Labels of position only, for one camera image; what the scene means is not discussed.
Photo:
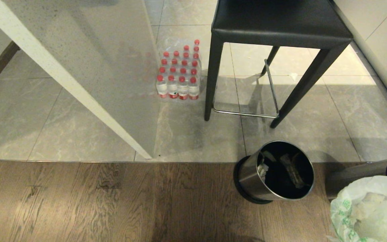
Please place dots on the red-capped water bottle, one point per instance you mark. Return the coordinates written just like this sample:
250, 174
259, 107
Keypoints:
183, 71
161, 88
184, 63
174, 61
172, 88
183, 89
166, 53
197, 41
164, 62
194, 90
176, 53
186, 47
195, 63
194, 71
172, 69
196, 48
185, 54
196, 55
162, 70

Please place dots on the pack of red-capped water bottles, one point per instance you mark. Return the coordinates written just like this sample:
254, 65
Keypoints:
180, 42

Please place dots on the chrome stool footrest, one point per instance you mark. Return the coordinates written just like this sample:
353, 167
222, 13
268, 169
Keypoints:
247, 114

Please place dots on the round steel wastebasket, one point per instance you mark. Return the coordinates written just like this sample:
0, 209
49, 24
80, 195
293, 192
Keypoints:
250, 175

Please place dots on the white stone counter panel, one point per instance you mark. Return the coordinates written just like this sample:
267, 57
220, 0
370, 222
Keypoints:
79, 50

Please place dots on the steel trash bin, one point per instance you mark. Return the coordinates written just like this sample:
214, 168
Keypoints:
354, 173

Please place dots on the crumpled clear wrapper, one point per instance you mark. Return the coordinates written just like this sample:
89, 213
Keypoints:
292, 173

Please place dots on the black bar stool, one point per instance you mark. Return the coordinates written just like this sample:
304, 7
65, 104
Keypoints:
281, 23

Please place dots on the crumpled white paper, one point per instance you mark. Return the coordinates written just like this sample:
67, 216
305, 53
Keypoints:
262, 170

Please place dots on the white plastic bag green print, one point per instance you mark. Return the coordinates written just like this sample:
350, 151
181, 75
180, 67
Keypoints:
375, 208

